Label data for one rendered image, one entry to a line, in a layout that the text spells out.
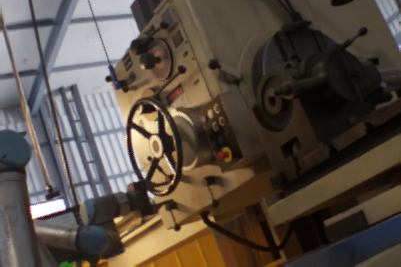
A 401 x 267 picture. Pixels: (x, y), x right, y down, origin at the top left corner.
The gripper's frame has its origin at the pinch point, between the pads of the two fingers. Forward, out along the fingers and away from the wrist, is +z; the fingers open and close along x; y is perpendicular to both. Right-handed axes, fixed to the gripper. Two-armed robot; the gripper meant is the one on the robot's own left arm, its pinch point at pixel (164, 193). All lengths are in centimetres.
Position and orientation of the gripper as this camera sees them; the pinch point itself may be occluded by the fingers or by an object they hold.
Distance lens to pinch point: 232.5
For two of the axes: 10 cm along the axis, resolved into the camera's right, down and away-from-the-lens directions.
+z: 7.9, -1.6, 5.9
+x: 2.6, 9.6, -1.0
